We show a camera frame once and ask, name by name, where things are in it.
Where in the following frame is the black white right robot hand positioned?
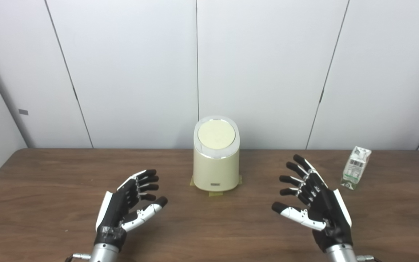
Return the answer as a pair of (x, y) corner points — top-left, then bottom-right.
(271, 154), (354, 252)

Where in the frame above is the cream round bin lid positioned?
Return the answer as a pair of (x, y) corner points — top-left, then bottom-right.
(197, 119), (236, 150)

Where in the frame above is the cream-colored round bin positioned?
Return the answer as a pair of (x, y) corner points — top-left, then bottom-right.
(193, 116), (240, 191)

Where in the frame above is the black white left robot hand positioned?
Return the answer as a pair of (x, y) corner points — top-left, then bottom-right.
(94, 169), (168, 251)

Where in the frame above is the white green milk carton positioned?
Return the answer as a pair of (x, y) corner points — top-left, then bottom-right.
(341, 146), (372, 190)

